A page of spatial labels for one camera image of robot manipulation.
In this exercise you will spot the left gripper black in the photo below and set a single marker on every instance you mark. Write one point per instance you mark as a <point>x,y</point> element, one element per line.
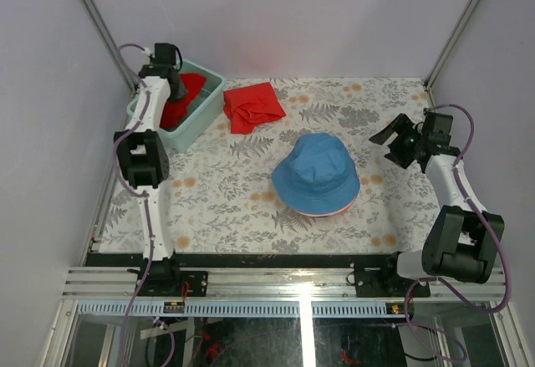
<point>175,93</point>

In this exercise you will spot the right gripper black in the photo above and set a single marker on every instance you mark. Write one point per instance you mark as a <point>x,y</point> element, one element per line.
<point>395,125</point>

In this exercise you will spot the red hat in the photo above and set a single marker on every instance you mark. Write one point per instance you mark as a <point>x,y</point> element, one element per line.
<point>175,111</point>

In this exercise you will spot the light green plastic bin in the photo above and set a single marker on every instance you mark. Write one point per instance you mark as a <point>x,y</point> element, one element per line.
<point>201,112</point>

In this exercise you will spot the blue hat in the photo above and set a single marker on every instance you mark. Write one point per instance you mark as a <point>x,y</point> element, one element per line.
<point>317,176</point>

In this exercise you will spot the pink bucket hat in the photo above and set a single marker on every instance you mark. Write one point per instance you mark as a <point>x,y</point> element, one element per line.
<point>329,214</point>

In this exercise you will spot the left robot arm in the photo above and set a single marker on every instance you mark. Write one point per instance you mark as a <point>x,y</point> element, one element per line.
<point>141,161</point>

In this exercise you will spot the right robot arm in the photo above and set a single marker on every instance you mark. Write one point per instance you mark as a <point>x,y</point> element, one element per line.
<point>459,245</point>

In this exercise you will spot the red folded cloth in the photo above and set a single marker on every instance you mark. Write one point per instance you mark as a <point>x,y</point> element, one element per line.
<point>250,106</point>

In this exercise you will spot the floral table mat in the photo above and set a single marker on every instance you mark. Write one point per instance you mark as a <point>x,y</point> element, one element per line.
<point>220,196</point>

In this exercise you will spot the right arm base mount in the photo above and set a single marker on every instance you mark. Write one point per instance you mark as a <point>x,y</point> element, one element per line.
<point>376,276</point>

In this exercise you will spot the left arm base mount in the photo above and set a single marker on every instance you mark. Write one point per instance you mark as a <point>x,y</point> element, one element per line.
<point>166,279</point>

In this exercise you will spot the aluminium rail frame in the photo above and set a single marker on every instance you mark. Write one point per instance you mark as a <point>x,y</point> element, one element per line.
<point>105,282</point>

